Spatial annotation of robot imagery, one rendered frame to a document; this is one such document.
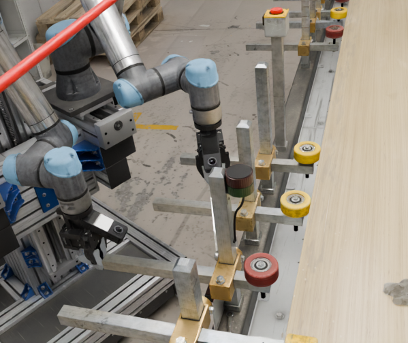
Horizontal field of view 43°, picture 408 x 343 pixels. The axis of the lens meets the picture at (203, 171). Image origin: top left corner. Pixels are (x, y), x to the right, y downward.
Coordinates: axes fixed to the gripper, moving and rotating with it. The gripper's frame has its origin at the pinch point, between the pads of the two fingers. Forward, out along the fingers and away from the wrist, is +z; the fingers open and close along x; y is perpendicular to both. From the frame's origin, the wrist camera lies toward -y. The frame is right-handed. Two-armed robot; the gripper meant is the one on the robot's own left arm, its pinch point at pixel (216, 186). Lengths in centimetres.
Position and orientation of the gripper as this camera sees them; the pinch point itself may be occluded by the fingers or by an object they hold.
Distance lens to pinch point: 140.4
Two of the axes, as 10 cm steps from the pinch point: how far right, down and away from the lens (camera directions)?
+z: 1.1, 8.1, 5.7
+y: -0.6, -5.7, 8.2
